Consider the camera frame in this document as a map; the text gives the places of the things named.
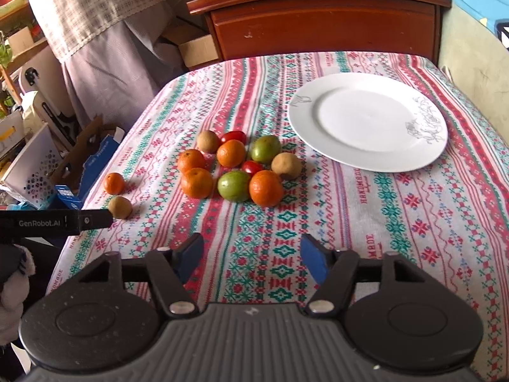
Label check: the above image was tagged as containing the kiwi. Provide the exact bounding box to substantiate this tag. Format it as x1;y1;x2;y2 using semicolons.
197;130;220;153
108;196;133;220
271;153;302;180

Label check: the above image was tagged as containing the small orange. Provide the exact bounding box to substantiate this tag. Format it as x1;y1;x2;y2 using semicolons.
103;173;125;196

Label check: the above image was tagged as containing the green fruit bottom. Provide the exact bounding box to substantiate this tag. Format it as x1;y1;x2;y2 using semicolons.
217;170;250;203

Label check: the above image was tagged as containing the green fruit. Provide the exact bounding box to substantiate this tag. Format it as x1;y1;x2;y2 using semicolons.
250;135;281;165
217;170;250;203

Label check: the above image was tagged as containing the large orange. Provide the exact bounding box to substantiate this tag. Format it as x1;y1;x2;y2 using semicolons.
249;170;284;207

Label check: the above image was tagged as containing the red tomato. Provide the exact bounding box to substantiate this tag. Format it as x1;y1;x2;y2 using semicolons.
241;160;264;176
220;130;247;145

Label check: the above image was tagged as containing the red tomato top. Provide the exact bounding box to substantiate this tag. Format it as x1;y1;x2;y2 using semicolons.
220;130;247;145

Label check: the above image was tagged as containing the gloved left hand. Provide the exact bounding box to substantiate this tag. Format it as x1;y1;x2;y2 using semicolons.
1;243;35;347

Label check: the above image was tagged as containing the white perforated basket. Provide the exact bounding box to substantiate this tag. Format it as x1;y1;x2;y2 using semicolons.
1;123;62;209

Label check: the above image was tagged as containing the blue cardboard box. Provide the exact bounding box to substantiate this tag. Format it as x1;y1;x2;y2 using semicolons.
55;135;120;209

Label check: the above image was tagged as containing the patterned striped tablecloth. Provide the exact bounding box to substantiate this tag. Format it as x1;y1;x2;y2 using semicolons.
49;52;508;380

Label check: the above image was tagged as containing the white ceramic plate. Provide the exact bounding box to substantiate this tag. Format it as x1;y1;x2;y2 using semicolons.
287;73;449;173

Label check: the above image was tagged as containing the cardboard box by cabinet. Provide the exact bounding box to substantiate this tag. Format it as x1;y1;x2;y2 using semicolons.
178;35;220;70

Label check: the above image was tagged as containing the checkered hanging cloth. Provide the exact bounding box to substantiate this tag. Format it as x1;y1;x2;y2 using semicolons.
28;0;185;130

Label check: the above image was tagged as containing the brown wooden cabinet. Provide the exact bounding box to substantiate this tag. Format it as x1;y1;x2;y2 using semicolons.
187;0;451;62

